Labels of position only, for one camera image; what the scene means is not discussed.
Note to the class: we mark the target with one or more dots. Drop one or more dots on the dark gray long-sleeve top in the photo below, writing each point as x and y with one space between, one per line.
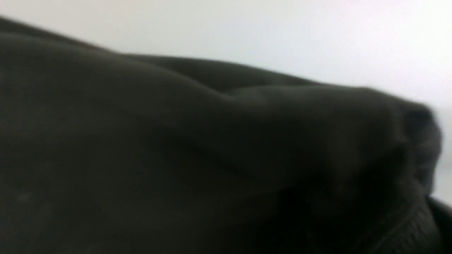
111 153

